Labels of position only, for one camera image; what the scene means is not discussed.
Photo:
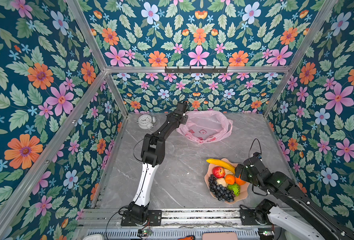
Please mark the pink box at bottom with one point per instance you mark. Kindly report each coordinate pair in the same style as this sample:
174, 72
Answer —
220, 236

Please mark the fake beige ginger root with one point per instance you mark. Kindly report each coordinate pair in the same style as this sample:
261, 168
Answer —
228, 172

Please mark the pink plastic bag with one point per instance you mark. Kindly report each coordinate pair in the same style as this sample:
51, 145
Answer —
204, 127

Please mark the fake beige garlic bulb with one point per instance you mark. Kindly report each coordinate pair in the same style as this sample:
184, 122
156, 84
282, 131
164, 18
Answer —
221, 182

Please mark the aluminium mounting rail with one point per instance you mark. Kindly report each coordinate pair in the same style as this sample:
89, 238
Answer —
178, 217

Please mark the orange tool handle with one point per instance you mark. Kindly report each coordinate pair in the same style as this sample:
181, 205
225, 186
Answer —
188, 238

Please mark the fake green apple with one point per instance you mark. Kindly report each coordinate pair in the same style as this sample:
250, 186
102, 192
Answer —
235, 189

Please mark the fake purple grapes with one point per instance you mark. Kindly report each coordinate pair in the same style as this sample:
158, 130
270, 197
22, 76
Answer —
221, 193

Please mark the white object bottom left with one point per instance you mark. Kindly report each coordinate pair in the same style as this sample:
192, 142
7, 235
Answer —
94, 237

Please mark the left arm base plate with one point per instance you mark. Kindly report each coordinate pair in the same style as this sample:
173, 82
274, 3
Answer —
153, 218

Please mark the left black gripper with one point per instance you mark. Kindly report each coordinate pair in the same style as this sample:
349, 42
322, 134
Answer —
184, 118

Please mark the fake yellow banana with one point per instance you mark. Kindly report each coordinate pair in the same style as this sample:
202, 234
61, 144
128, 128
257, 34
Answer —
222, 163

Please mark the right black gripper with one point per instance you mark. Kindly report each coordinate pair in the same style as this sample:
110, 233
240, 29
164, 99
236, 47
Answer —
242, 172

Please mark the fake orange tangerine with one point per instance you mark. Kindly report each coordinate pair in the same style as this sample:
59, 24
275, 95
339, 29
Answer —
230, 179

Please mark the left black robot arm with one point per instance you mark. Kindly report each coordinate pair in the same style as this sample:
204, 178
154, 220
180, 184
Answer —
152, 155

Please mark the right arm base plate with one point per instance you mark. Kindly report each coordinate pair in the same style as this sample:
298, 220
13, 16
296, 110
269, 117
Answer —
255, 216

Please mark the black hook rail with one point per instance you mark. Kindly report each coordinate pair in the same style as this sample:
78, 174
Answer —
193, 70

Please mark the white alarm clock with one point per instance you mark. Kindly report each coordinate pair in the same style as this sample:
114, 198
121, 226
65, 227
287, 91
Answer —
146, 122

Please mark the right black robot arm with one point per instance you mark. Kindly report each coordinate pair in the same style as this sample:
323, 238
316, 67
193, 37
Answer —
319, 224

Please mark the fake red apple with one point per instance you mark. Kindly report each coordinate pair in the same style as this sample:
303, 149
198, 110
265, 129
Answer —
218, 172

